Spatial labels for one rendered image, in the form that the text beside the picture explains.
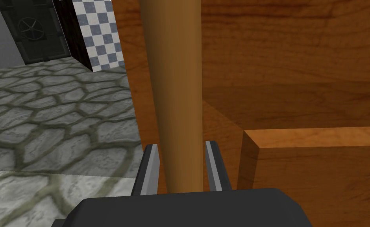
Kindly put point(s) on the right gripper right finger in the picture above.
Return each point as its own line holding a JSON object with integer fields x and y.
{"x": 216, "y": 170}

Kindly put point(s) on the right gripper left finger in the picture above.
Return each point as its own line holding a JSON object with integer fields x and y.
{"x": 148, "y": 171}

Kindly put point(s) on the brown wooden cupboard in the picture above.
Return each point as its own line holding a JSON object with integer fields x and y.
{"x": 282, "y": 78}

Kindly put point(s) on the dark safe with wheel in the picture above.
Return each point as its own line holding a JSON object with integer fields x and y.
{"x": 35, "y": 30}

